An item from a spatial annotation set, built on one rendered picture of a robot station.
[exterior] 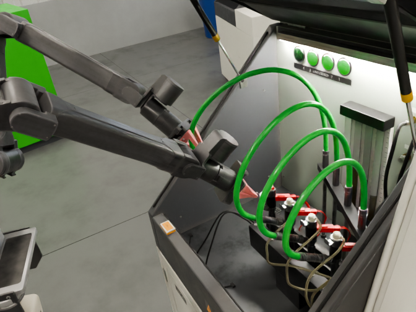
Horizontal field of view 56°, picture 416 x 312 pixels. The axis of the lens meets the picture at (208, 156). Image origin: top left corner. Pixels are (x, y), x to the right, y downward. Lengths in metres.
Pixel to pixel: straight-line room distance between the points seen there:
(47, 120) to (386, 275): 0.69
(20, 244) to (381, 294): 0.94
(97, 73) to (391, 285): 0.85
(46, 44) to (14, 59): 2.92
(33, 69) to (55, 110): 3.45
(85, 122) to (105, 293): 1.84
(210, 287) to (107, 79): 0.61
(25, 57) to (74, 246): 1.96
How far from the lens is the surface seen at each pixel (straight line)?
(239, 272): 1.26
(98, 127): 0.74
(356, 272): 0.85
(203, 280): 1.09
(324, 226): 1.00
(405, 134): 1.07
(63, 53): 1.15
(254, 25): 3.80
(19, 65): 4.11
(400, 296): 0.88
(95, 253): 2.75
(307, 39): 1.18
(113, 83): 1.08
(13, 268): 1.19
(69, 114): 0.71
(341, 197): 1.09
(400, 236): 0.84
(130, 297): 2.40
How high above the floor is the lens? 1.75
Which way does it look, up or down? 30 degrees down
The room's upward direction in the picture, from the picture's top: 8 degrees counter-clockwise
